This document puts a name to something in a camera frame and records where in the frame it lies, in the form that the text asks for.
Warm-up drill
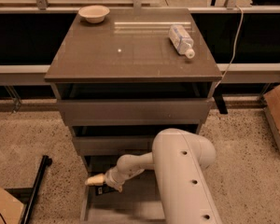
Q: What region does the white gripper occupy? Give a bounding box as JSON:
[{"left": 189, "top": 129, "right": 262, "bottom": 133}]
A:
[{"left": 85, "top": 167, "right": 126, "bottom": 192}]

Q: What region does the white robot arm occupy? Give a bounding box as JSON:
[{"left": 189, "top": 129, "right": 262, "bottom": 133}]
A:
[{"left": 85, "top": 129, "right": 222, "bottom": 224}]

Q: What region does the grey bottom drawer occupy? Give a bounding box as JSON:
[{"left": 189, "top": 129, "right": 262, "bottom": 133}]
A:
[{"left": 79, "top": 154, "right": 203, "bottom": 224}]

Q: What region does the grey drawer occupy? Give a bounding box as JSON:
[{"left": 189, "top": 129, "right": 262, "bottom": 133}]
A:
[
  {"left": 79, "top": 154, "right": 203, "bottom": 224},
  {"left": 73, "top": 136, "right": 154, "bottom": 156},
  {"left": 57, "top": 99, "right": 213, "bottom": 126}
]

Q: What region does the grey middle drawer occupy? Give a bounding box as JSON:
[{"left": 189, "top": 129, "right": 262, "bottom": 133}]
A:
[{"left": 73, "top": 136, "right": 154, "bottom": 156}]

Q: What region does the grey top drawer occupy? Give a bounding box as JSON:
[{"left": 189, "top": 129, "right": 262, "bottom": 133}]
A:
[{"left": 57, "top": 99, "right": 213, "bottom": 126}]

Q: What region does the grey drawer cabinet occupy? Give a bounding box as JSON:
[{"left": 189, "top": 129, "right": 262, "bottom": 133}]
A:
[{"left": 45, "top": 8, "right": 221, "bottom": 173}]

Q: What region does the cardboard box bottom left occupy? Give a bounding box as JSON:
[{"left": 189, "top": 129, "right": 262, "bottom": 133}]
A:
[{"left": 0, "top": 187, "right": 24, "bottom": 224}]

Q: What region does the clear plastic water bottle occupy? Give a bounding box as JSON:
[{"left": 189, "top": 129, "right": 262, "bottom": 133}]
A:
[{"left": 168, "top": 24, "right": 195, "bottom": 59}]

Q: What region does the beige paper bowl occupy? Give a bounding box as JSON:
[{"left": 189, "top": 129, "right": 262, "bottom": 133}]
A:
[{"left": 78, "top": 6, "right": 110, "bottom": 23}]

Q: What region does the black metal frame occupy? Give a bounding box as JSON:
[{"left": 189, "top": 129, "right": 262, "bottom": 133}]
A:
[{"left": 7, "top": 155, "right": 52, "bottom": 224}]

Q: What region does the grey metal rail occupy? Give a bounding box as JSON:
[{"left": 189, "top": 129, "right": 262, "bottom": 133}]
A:
[{"left": 0, "top": 63, "right": 280, "bottom": 86}]

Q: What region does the white cable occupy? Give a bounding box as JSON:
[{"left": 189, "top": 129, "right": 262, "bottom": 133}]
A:
[{"left": 214, "top": 6, "right": 245, "bottom": 90}]

